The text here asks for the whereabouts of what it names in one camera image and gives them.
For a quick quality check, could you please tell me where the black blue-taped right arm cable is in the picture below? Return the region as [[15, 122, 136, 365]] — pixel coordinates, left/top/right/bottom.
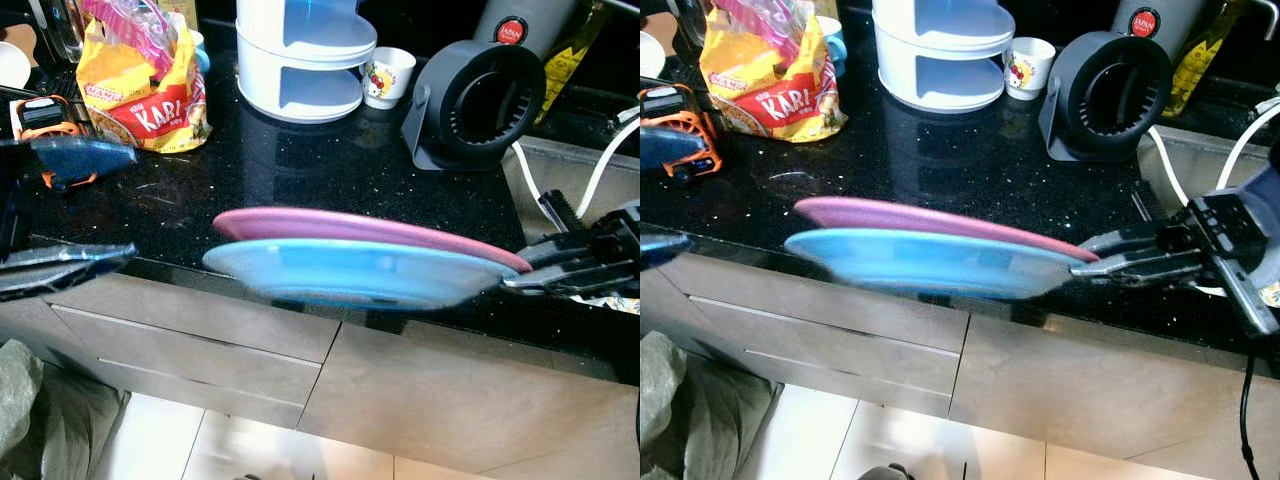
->
[[1238, 345, 1259, 473]]

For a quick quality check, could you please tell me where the blue white mug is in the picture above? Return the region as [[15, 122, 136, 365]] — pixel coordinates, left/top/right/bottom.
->
[[185, 28, 213, 76], [820, 15, 849, 66]]

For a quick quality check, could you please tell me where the yellow red noodle bag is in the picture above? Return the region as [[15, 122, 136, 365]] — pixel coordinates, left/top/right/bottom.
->
[[76, 15, 211, 154], [698, 8, 849, 144]]

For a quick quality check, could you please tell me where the white round dish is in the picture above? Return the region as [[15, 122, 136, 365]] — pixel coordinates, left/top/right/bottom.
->
[[0, 40, 33, 91], [640, 30, 667, 81]]

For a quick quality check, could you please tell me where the white two-tier rack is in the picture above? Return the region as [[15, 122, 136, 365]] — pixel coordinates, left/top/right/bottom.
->
[[235, 0, 379, 125], [872, 0, 1013, 114]]

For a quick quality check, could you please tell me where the white hose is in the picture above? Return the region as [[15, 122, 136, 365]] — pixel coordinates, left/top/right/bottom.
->
[[1145, 95, 1280, 301], [510, 100, 641, 226]]

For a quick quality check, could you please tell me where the yellow oil bottle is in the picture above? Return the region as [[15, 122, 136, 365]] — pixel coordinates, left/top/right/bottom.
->
[[1165, 0, 1246, 119], [535, 0, 611, 126]]

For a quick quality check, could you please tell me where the pink round plate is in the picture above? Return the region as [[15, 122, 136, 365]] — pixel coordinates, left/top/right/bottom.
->
[[793, 196, 1101, 264], [212, 206, 534, 275]]

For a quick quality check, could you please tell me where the beige kitchen cabinet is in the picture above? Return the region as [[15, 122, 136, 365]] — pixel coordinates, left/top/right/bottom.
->
[[0, 270, 641, 471], [640, 255, 1280, 471]]

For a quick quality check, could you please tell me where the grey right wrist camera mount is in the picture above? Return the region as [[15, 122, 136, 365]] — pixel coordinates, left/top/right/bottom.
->
[[1213, 163, 1280, 338]]

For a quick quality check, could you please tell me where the steel sink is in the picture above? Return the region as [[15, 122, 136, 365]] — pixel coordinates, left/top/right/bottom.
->
[[500, 135, 641, 301], [1135, 125, 1280, 301]]

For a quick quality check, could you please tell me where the white cartoon print cup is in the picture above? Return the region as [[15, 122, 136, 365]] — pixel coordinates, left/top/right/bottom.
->
[[1003, 36, 1057, 102], [362, 46, 417, 111]]

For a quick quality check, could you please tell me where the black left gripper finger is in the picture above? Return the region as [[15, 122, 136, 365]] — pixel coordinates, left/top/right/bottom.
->
[[0, 243, 138, 301], [0, 138, 138, 183]]

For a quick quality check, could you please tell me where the orange black tool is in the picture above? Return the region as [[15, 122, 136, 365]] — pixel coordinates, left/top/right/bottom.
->
[[8, 92, 106, 193], [640, 83, 723, 184]]

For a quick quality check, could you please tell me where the grey green bag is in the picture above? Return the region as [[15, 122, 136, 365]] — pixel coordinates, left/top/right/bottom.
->
[[640, 330, 783, 480], [0, 338, 131, 480]]

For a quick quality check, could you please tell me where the pink plastic wrapper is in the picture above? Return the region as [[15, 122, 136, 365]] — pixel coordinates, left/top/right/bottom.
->
[[715, 0, 816, 43], [80, 0, 179, 53]]

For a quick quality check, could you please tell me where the black round fan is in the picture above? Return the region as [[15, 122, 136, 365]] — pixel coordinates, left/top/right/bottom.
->
[[402, 40, 547, 172], [1038, 30, 1174, 164]]

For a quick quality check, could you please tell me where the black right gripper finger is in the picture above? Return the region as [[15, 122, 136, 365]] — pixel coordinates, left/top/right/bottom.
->
[[1068, 252, 1206, 283], [520, 188, 606, 266], [503, 265, 606, 298], [640, 123, 717, 173], [1075, 180, 1173, 259], [640, 230, 693, 269]]

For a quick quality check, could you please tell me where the grey flask red label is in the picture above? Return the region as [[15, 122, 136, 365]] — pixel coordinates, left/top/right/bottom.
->
[[1110, 0, 1211, 41], [472, 0, 581, 51]]

